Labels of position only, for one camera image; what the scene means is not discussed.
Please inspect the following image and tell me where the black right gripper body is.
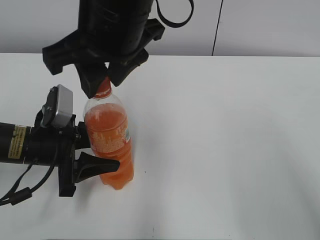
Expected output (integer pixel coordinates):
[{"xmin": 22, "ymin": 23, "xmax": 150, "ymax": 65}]
[{"xmin": 42, "ymin": 0, "xmax": 165, "ymax": 75}]

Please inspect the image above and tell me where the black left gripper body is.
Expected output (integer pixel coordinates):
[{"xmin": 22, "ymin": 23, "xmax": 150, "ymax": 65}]
[{"xmin": 24, "ymin": 107, "xmax": 76, "ymax": 197}]

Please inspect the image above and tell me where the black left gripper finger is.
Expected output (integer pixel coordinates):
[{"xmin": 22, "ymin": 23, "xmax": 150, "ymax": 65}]
[
  {"xmin": 75, "ymin": 121, "xmax": 91, "ymax": 149},
  {"xmin": 74, "ymin": 152, "xmax": 120, "ymax": 183}
]

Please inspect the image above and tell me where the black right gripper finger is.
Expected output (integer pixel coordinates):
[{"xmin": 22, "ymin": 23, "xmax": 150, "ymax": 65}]
[
  {"xmin": 74, "ymin": 62, "xmax": 108, "ymax": 99},
  {"xmin": 107, "ymin": 49, "xmax": 149, "ymax": 87}
]

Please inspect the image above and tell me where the orange bottle cap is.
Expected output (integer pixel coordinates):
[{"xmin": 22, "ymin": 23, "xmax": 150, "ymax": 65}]
[{"xmin": 93, "ymin": 76, "xmax": 112, "ymax": 99}]

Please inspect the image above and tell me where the orange soda plastic bottle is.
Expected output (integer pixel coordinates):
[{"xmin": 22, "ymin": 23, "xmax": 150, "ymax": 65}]
[{"xmin": 83, "ymin": 94, "xmax": 134, "ymax": 190}]

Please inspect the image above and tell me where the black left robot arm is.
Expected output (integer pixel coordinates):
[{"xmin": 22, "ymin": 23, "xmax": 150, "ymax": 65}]
[{"xmin": 0, "ymin": 111, "xmax": 120, "ymax": 205}]

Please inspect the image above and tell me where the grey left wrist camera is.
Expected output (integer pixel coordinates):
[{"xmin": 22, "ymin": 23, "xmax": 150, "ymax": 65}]
[{"xmin": 40, "ymin": 84, "xmax": 73, "ymax": 129}]

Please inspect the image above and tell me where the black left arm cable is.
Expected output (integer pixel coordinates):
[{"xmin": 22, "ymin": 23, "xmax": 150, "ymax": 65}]
[{"xmin": 0, "ymin": 139, "xmax": 61, "ymax": 207}]

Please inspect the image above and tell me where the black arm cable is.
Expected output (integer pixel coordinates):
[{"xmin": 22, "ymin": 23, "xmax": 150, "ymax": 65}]
[
  {"xmin": 154, "ymin": 0, "xmax": 195, "ymax": 29},
  {"xmin": 0, "ymin": 139, "xmax": 61, "ymax": 207}
]

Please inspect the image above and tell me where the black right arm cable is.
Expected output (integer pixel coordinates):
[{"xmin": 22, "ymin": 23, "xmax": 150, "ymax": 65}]
[{"xmin": 154, "ymin": 0, "xmax": 195, "ymax": 29}]

